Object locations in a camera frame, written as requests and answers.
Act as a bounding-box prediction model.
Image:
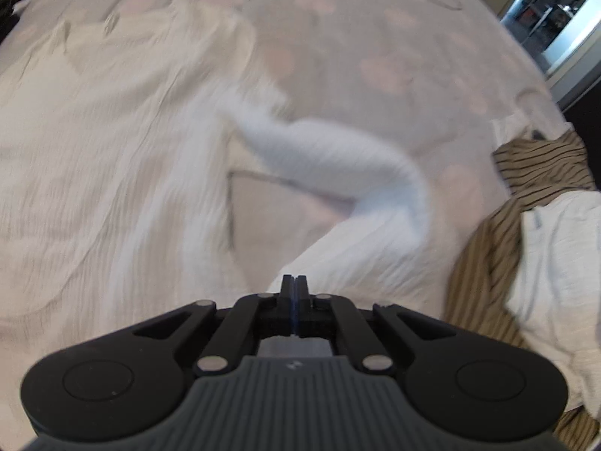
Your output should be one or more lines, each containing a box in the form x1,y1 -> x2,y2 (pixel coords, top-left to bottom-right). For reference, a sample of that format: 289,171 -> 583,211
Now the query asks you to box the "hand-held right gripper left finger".
134,275 -> 294,377

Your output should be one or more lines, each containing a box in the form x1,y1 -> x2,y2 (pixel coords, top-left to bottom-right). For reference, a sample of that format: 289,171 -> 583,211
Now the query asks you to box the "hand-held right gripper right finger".
295,275 -> 455,377

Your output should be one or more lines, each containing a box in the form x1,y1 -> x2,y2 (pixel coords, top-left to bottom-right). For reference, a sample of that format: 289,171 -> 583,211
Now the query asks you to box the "white crinkled garment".
0,0 -> 446,339

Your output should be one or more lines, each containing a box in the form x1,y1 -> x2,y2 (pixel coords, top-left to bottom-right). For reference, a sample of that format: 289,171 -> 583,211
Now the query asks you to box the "brown striped cloth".
444,129 -> 601,451

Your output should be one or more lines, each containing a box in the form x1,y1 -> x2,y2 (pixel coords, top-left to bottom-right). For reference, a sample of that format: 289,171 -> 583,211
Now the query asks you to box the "white textured cloth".
504,190 -> 601,419

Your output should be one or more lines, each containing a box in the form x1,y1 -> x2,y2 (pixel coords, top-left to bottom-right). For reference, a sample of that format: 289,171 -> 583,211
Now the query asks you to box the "pink dotted bed sheet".
0,0 -> 571,292

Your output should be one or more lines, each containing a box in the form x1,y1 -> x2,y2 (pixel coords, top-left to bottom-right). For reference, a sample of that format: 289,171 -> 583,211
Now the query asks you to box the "glass door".
498,0 -> 601,104

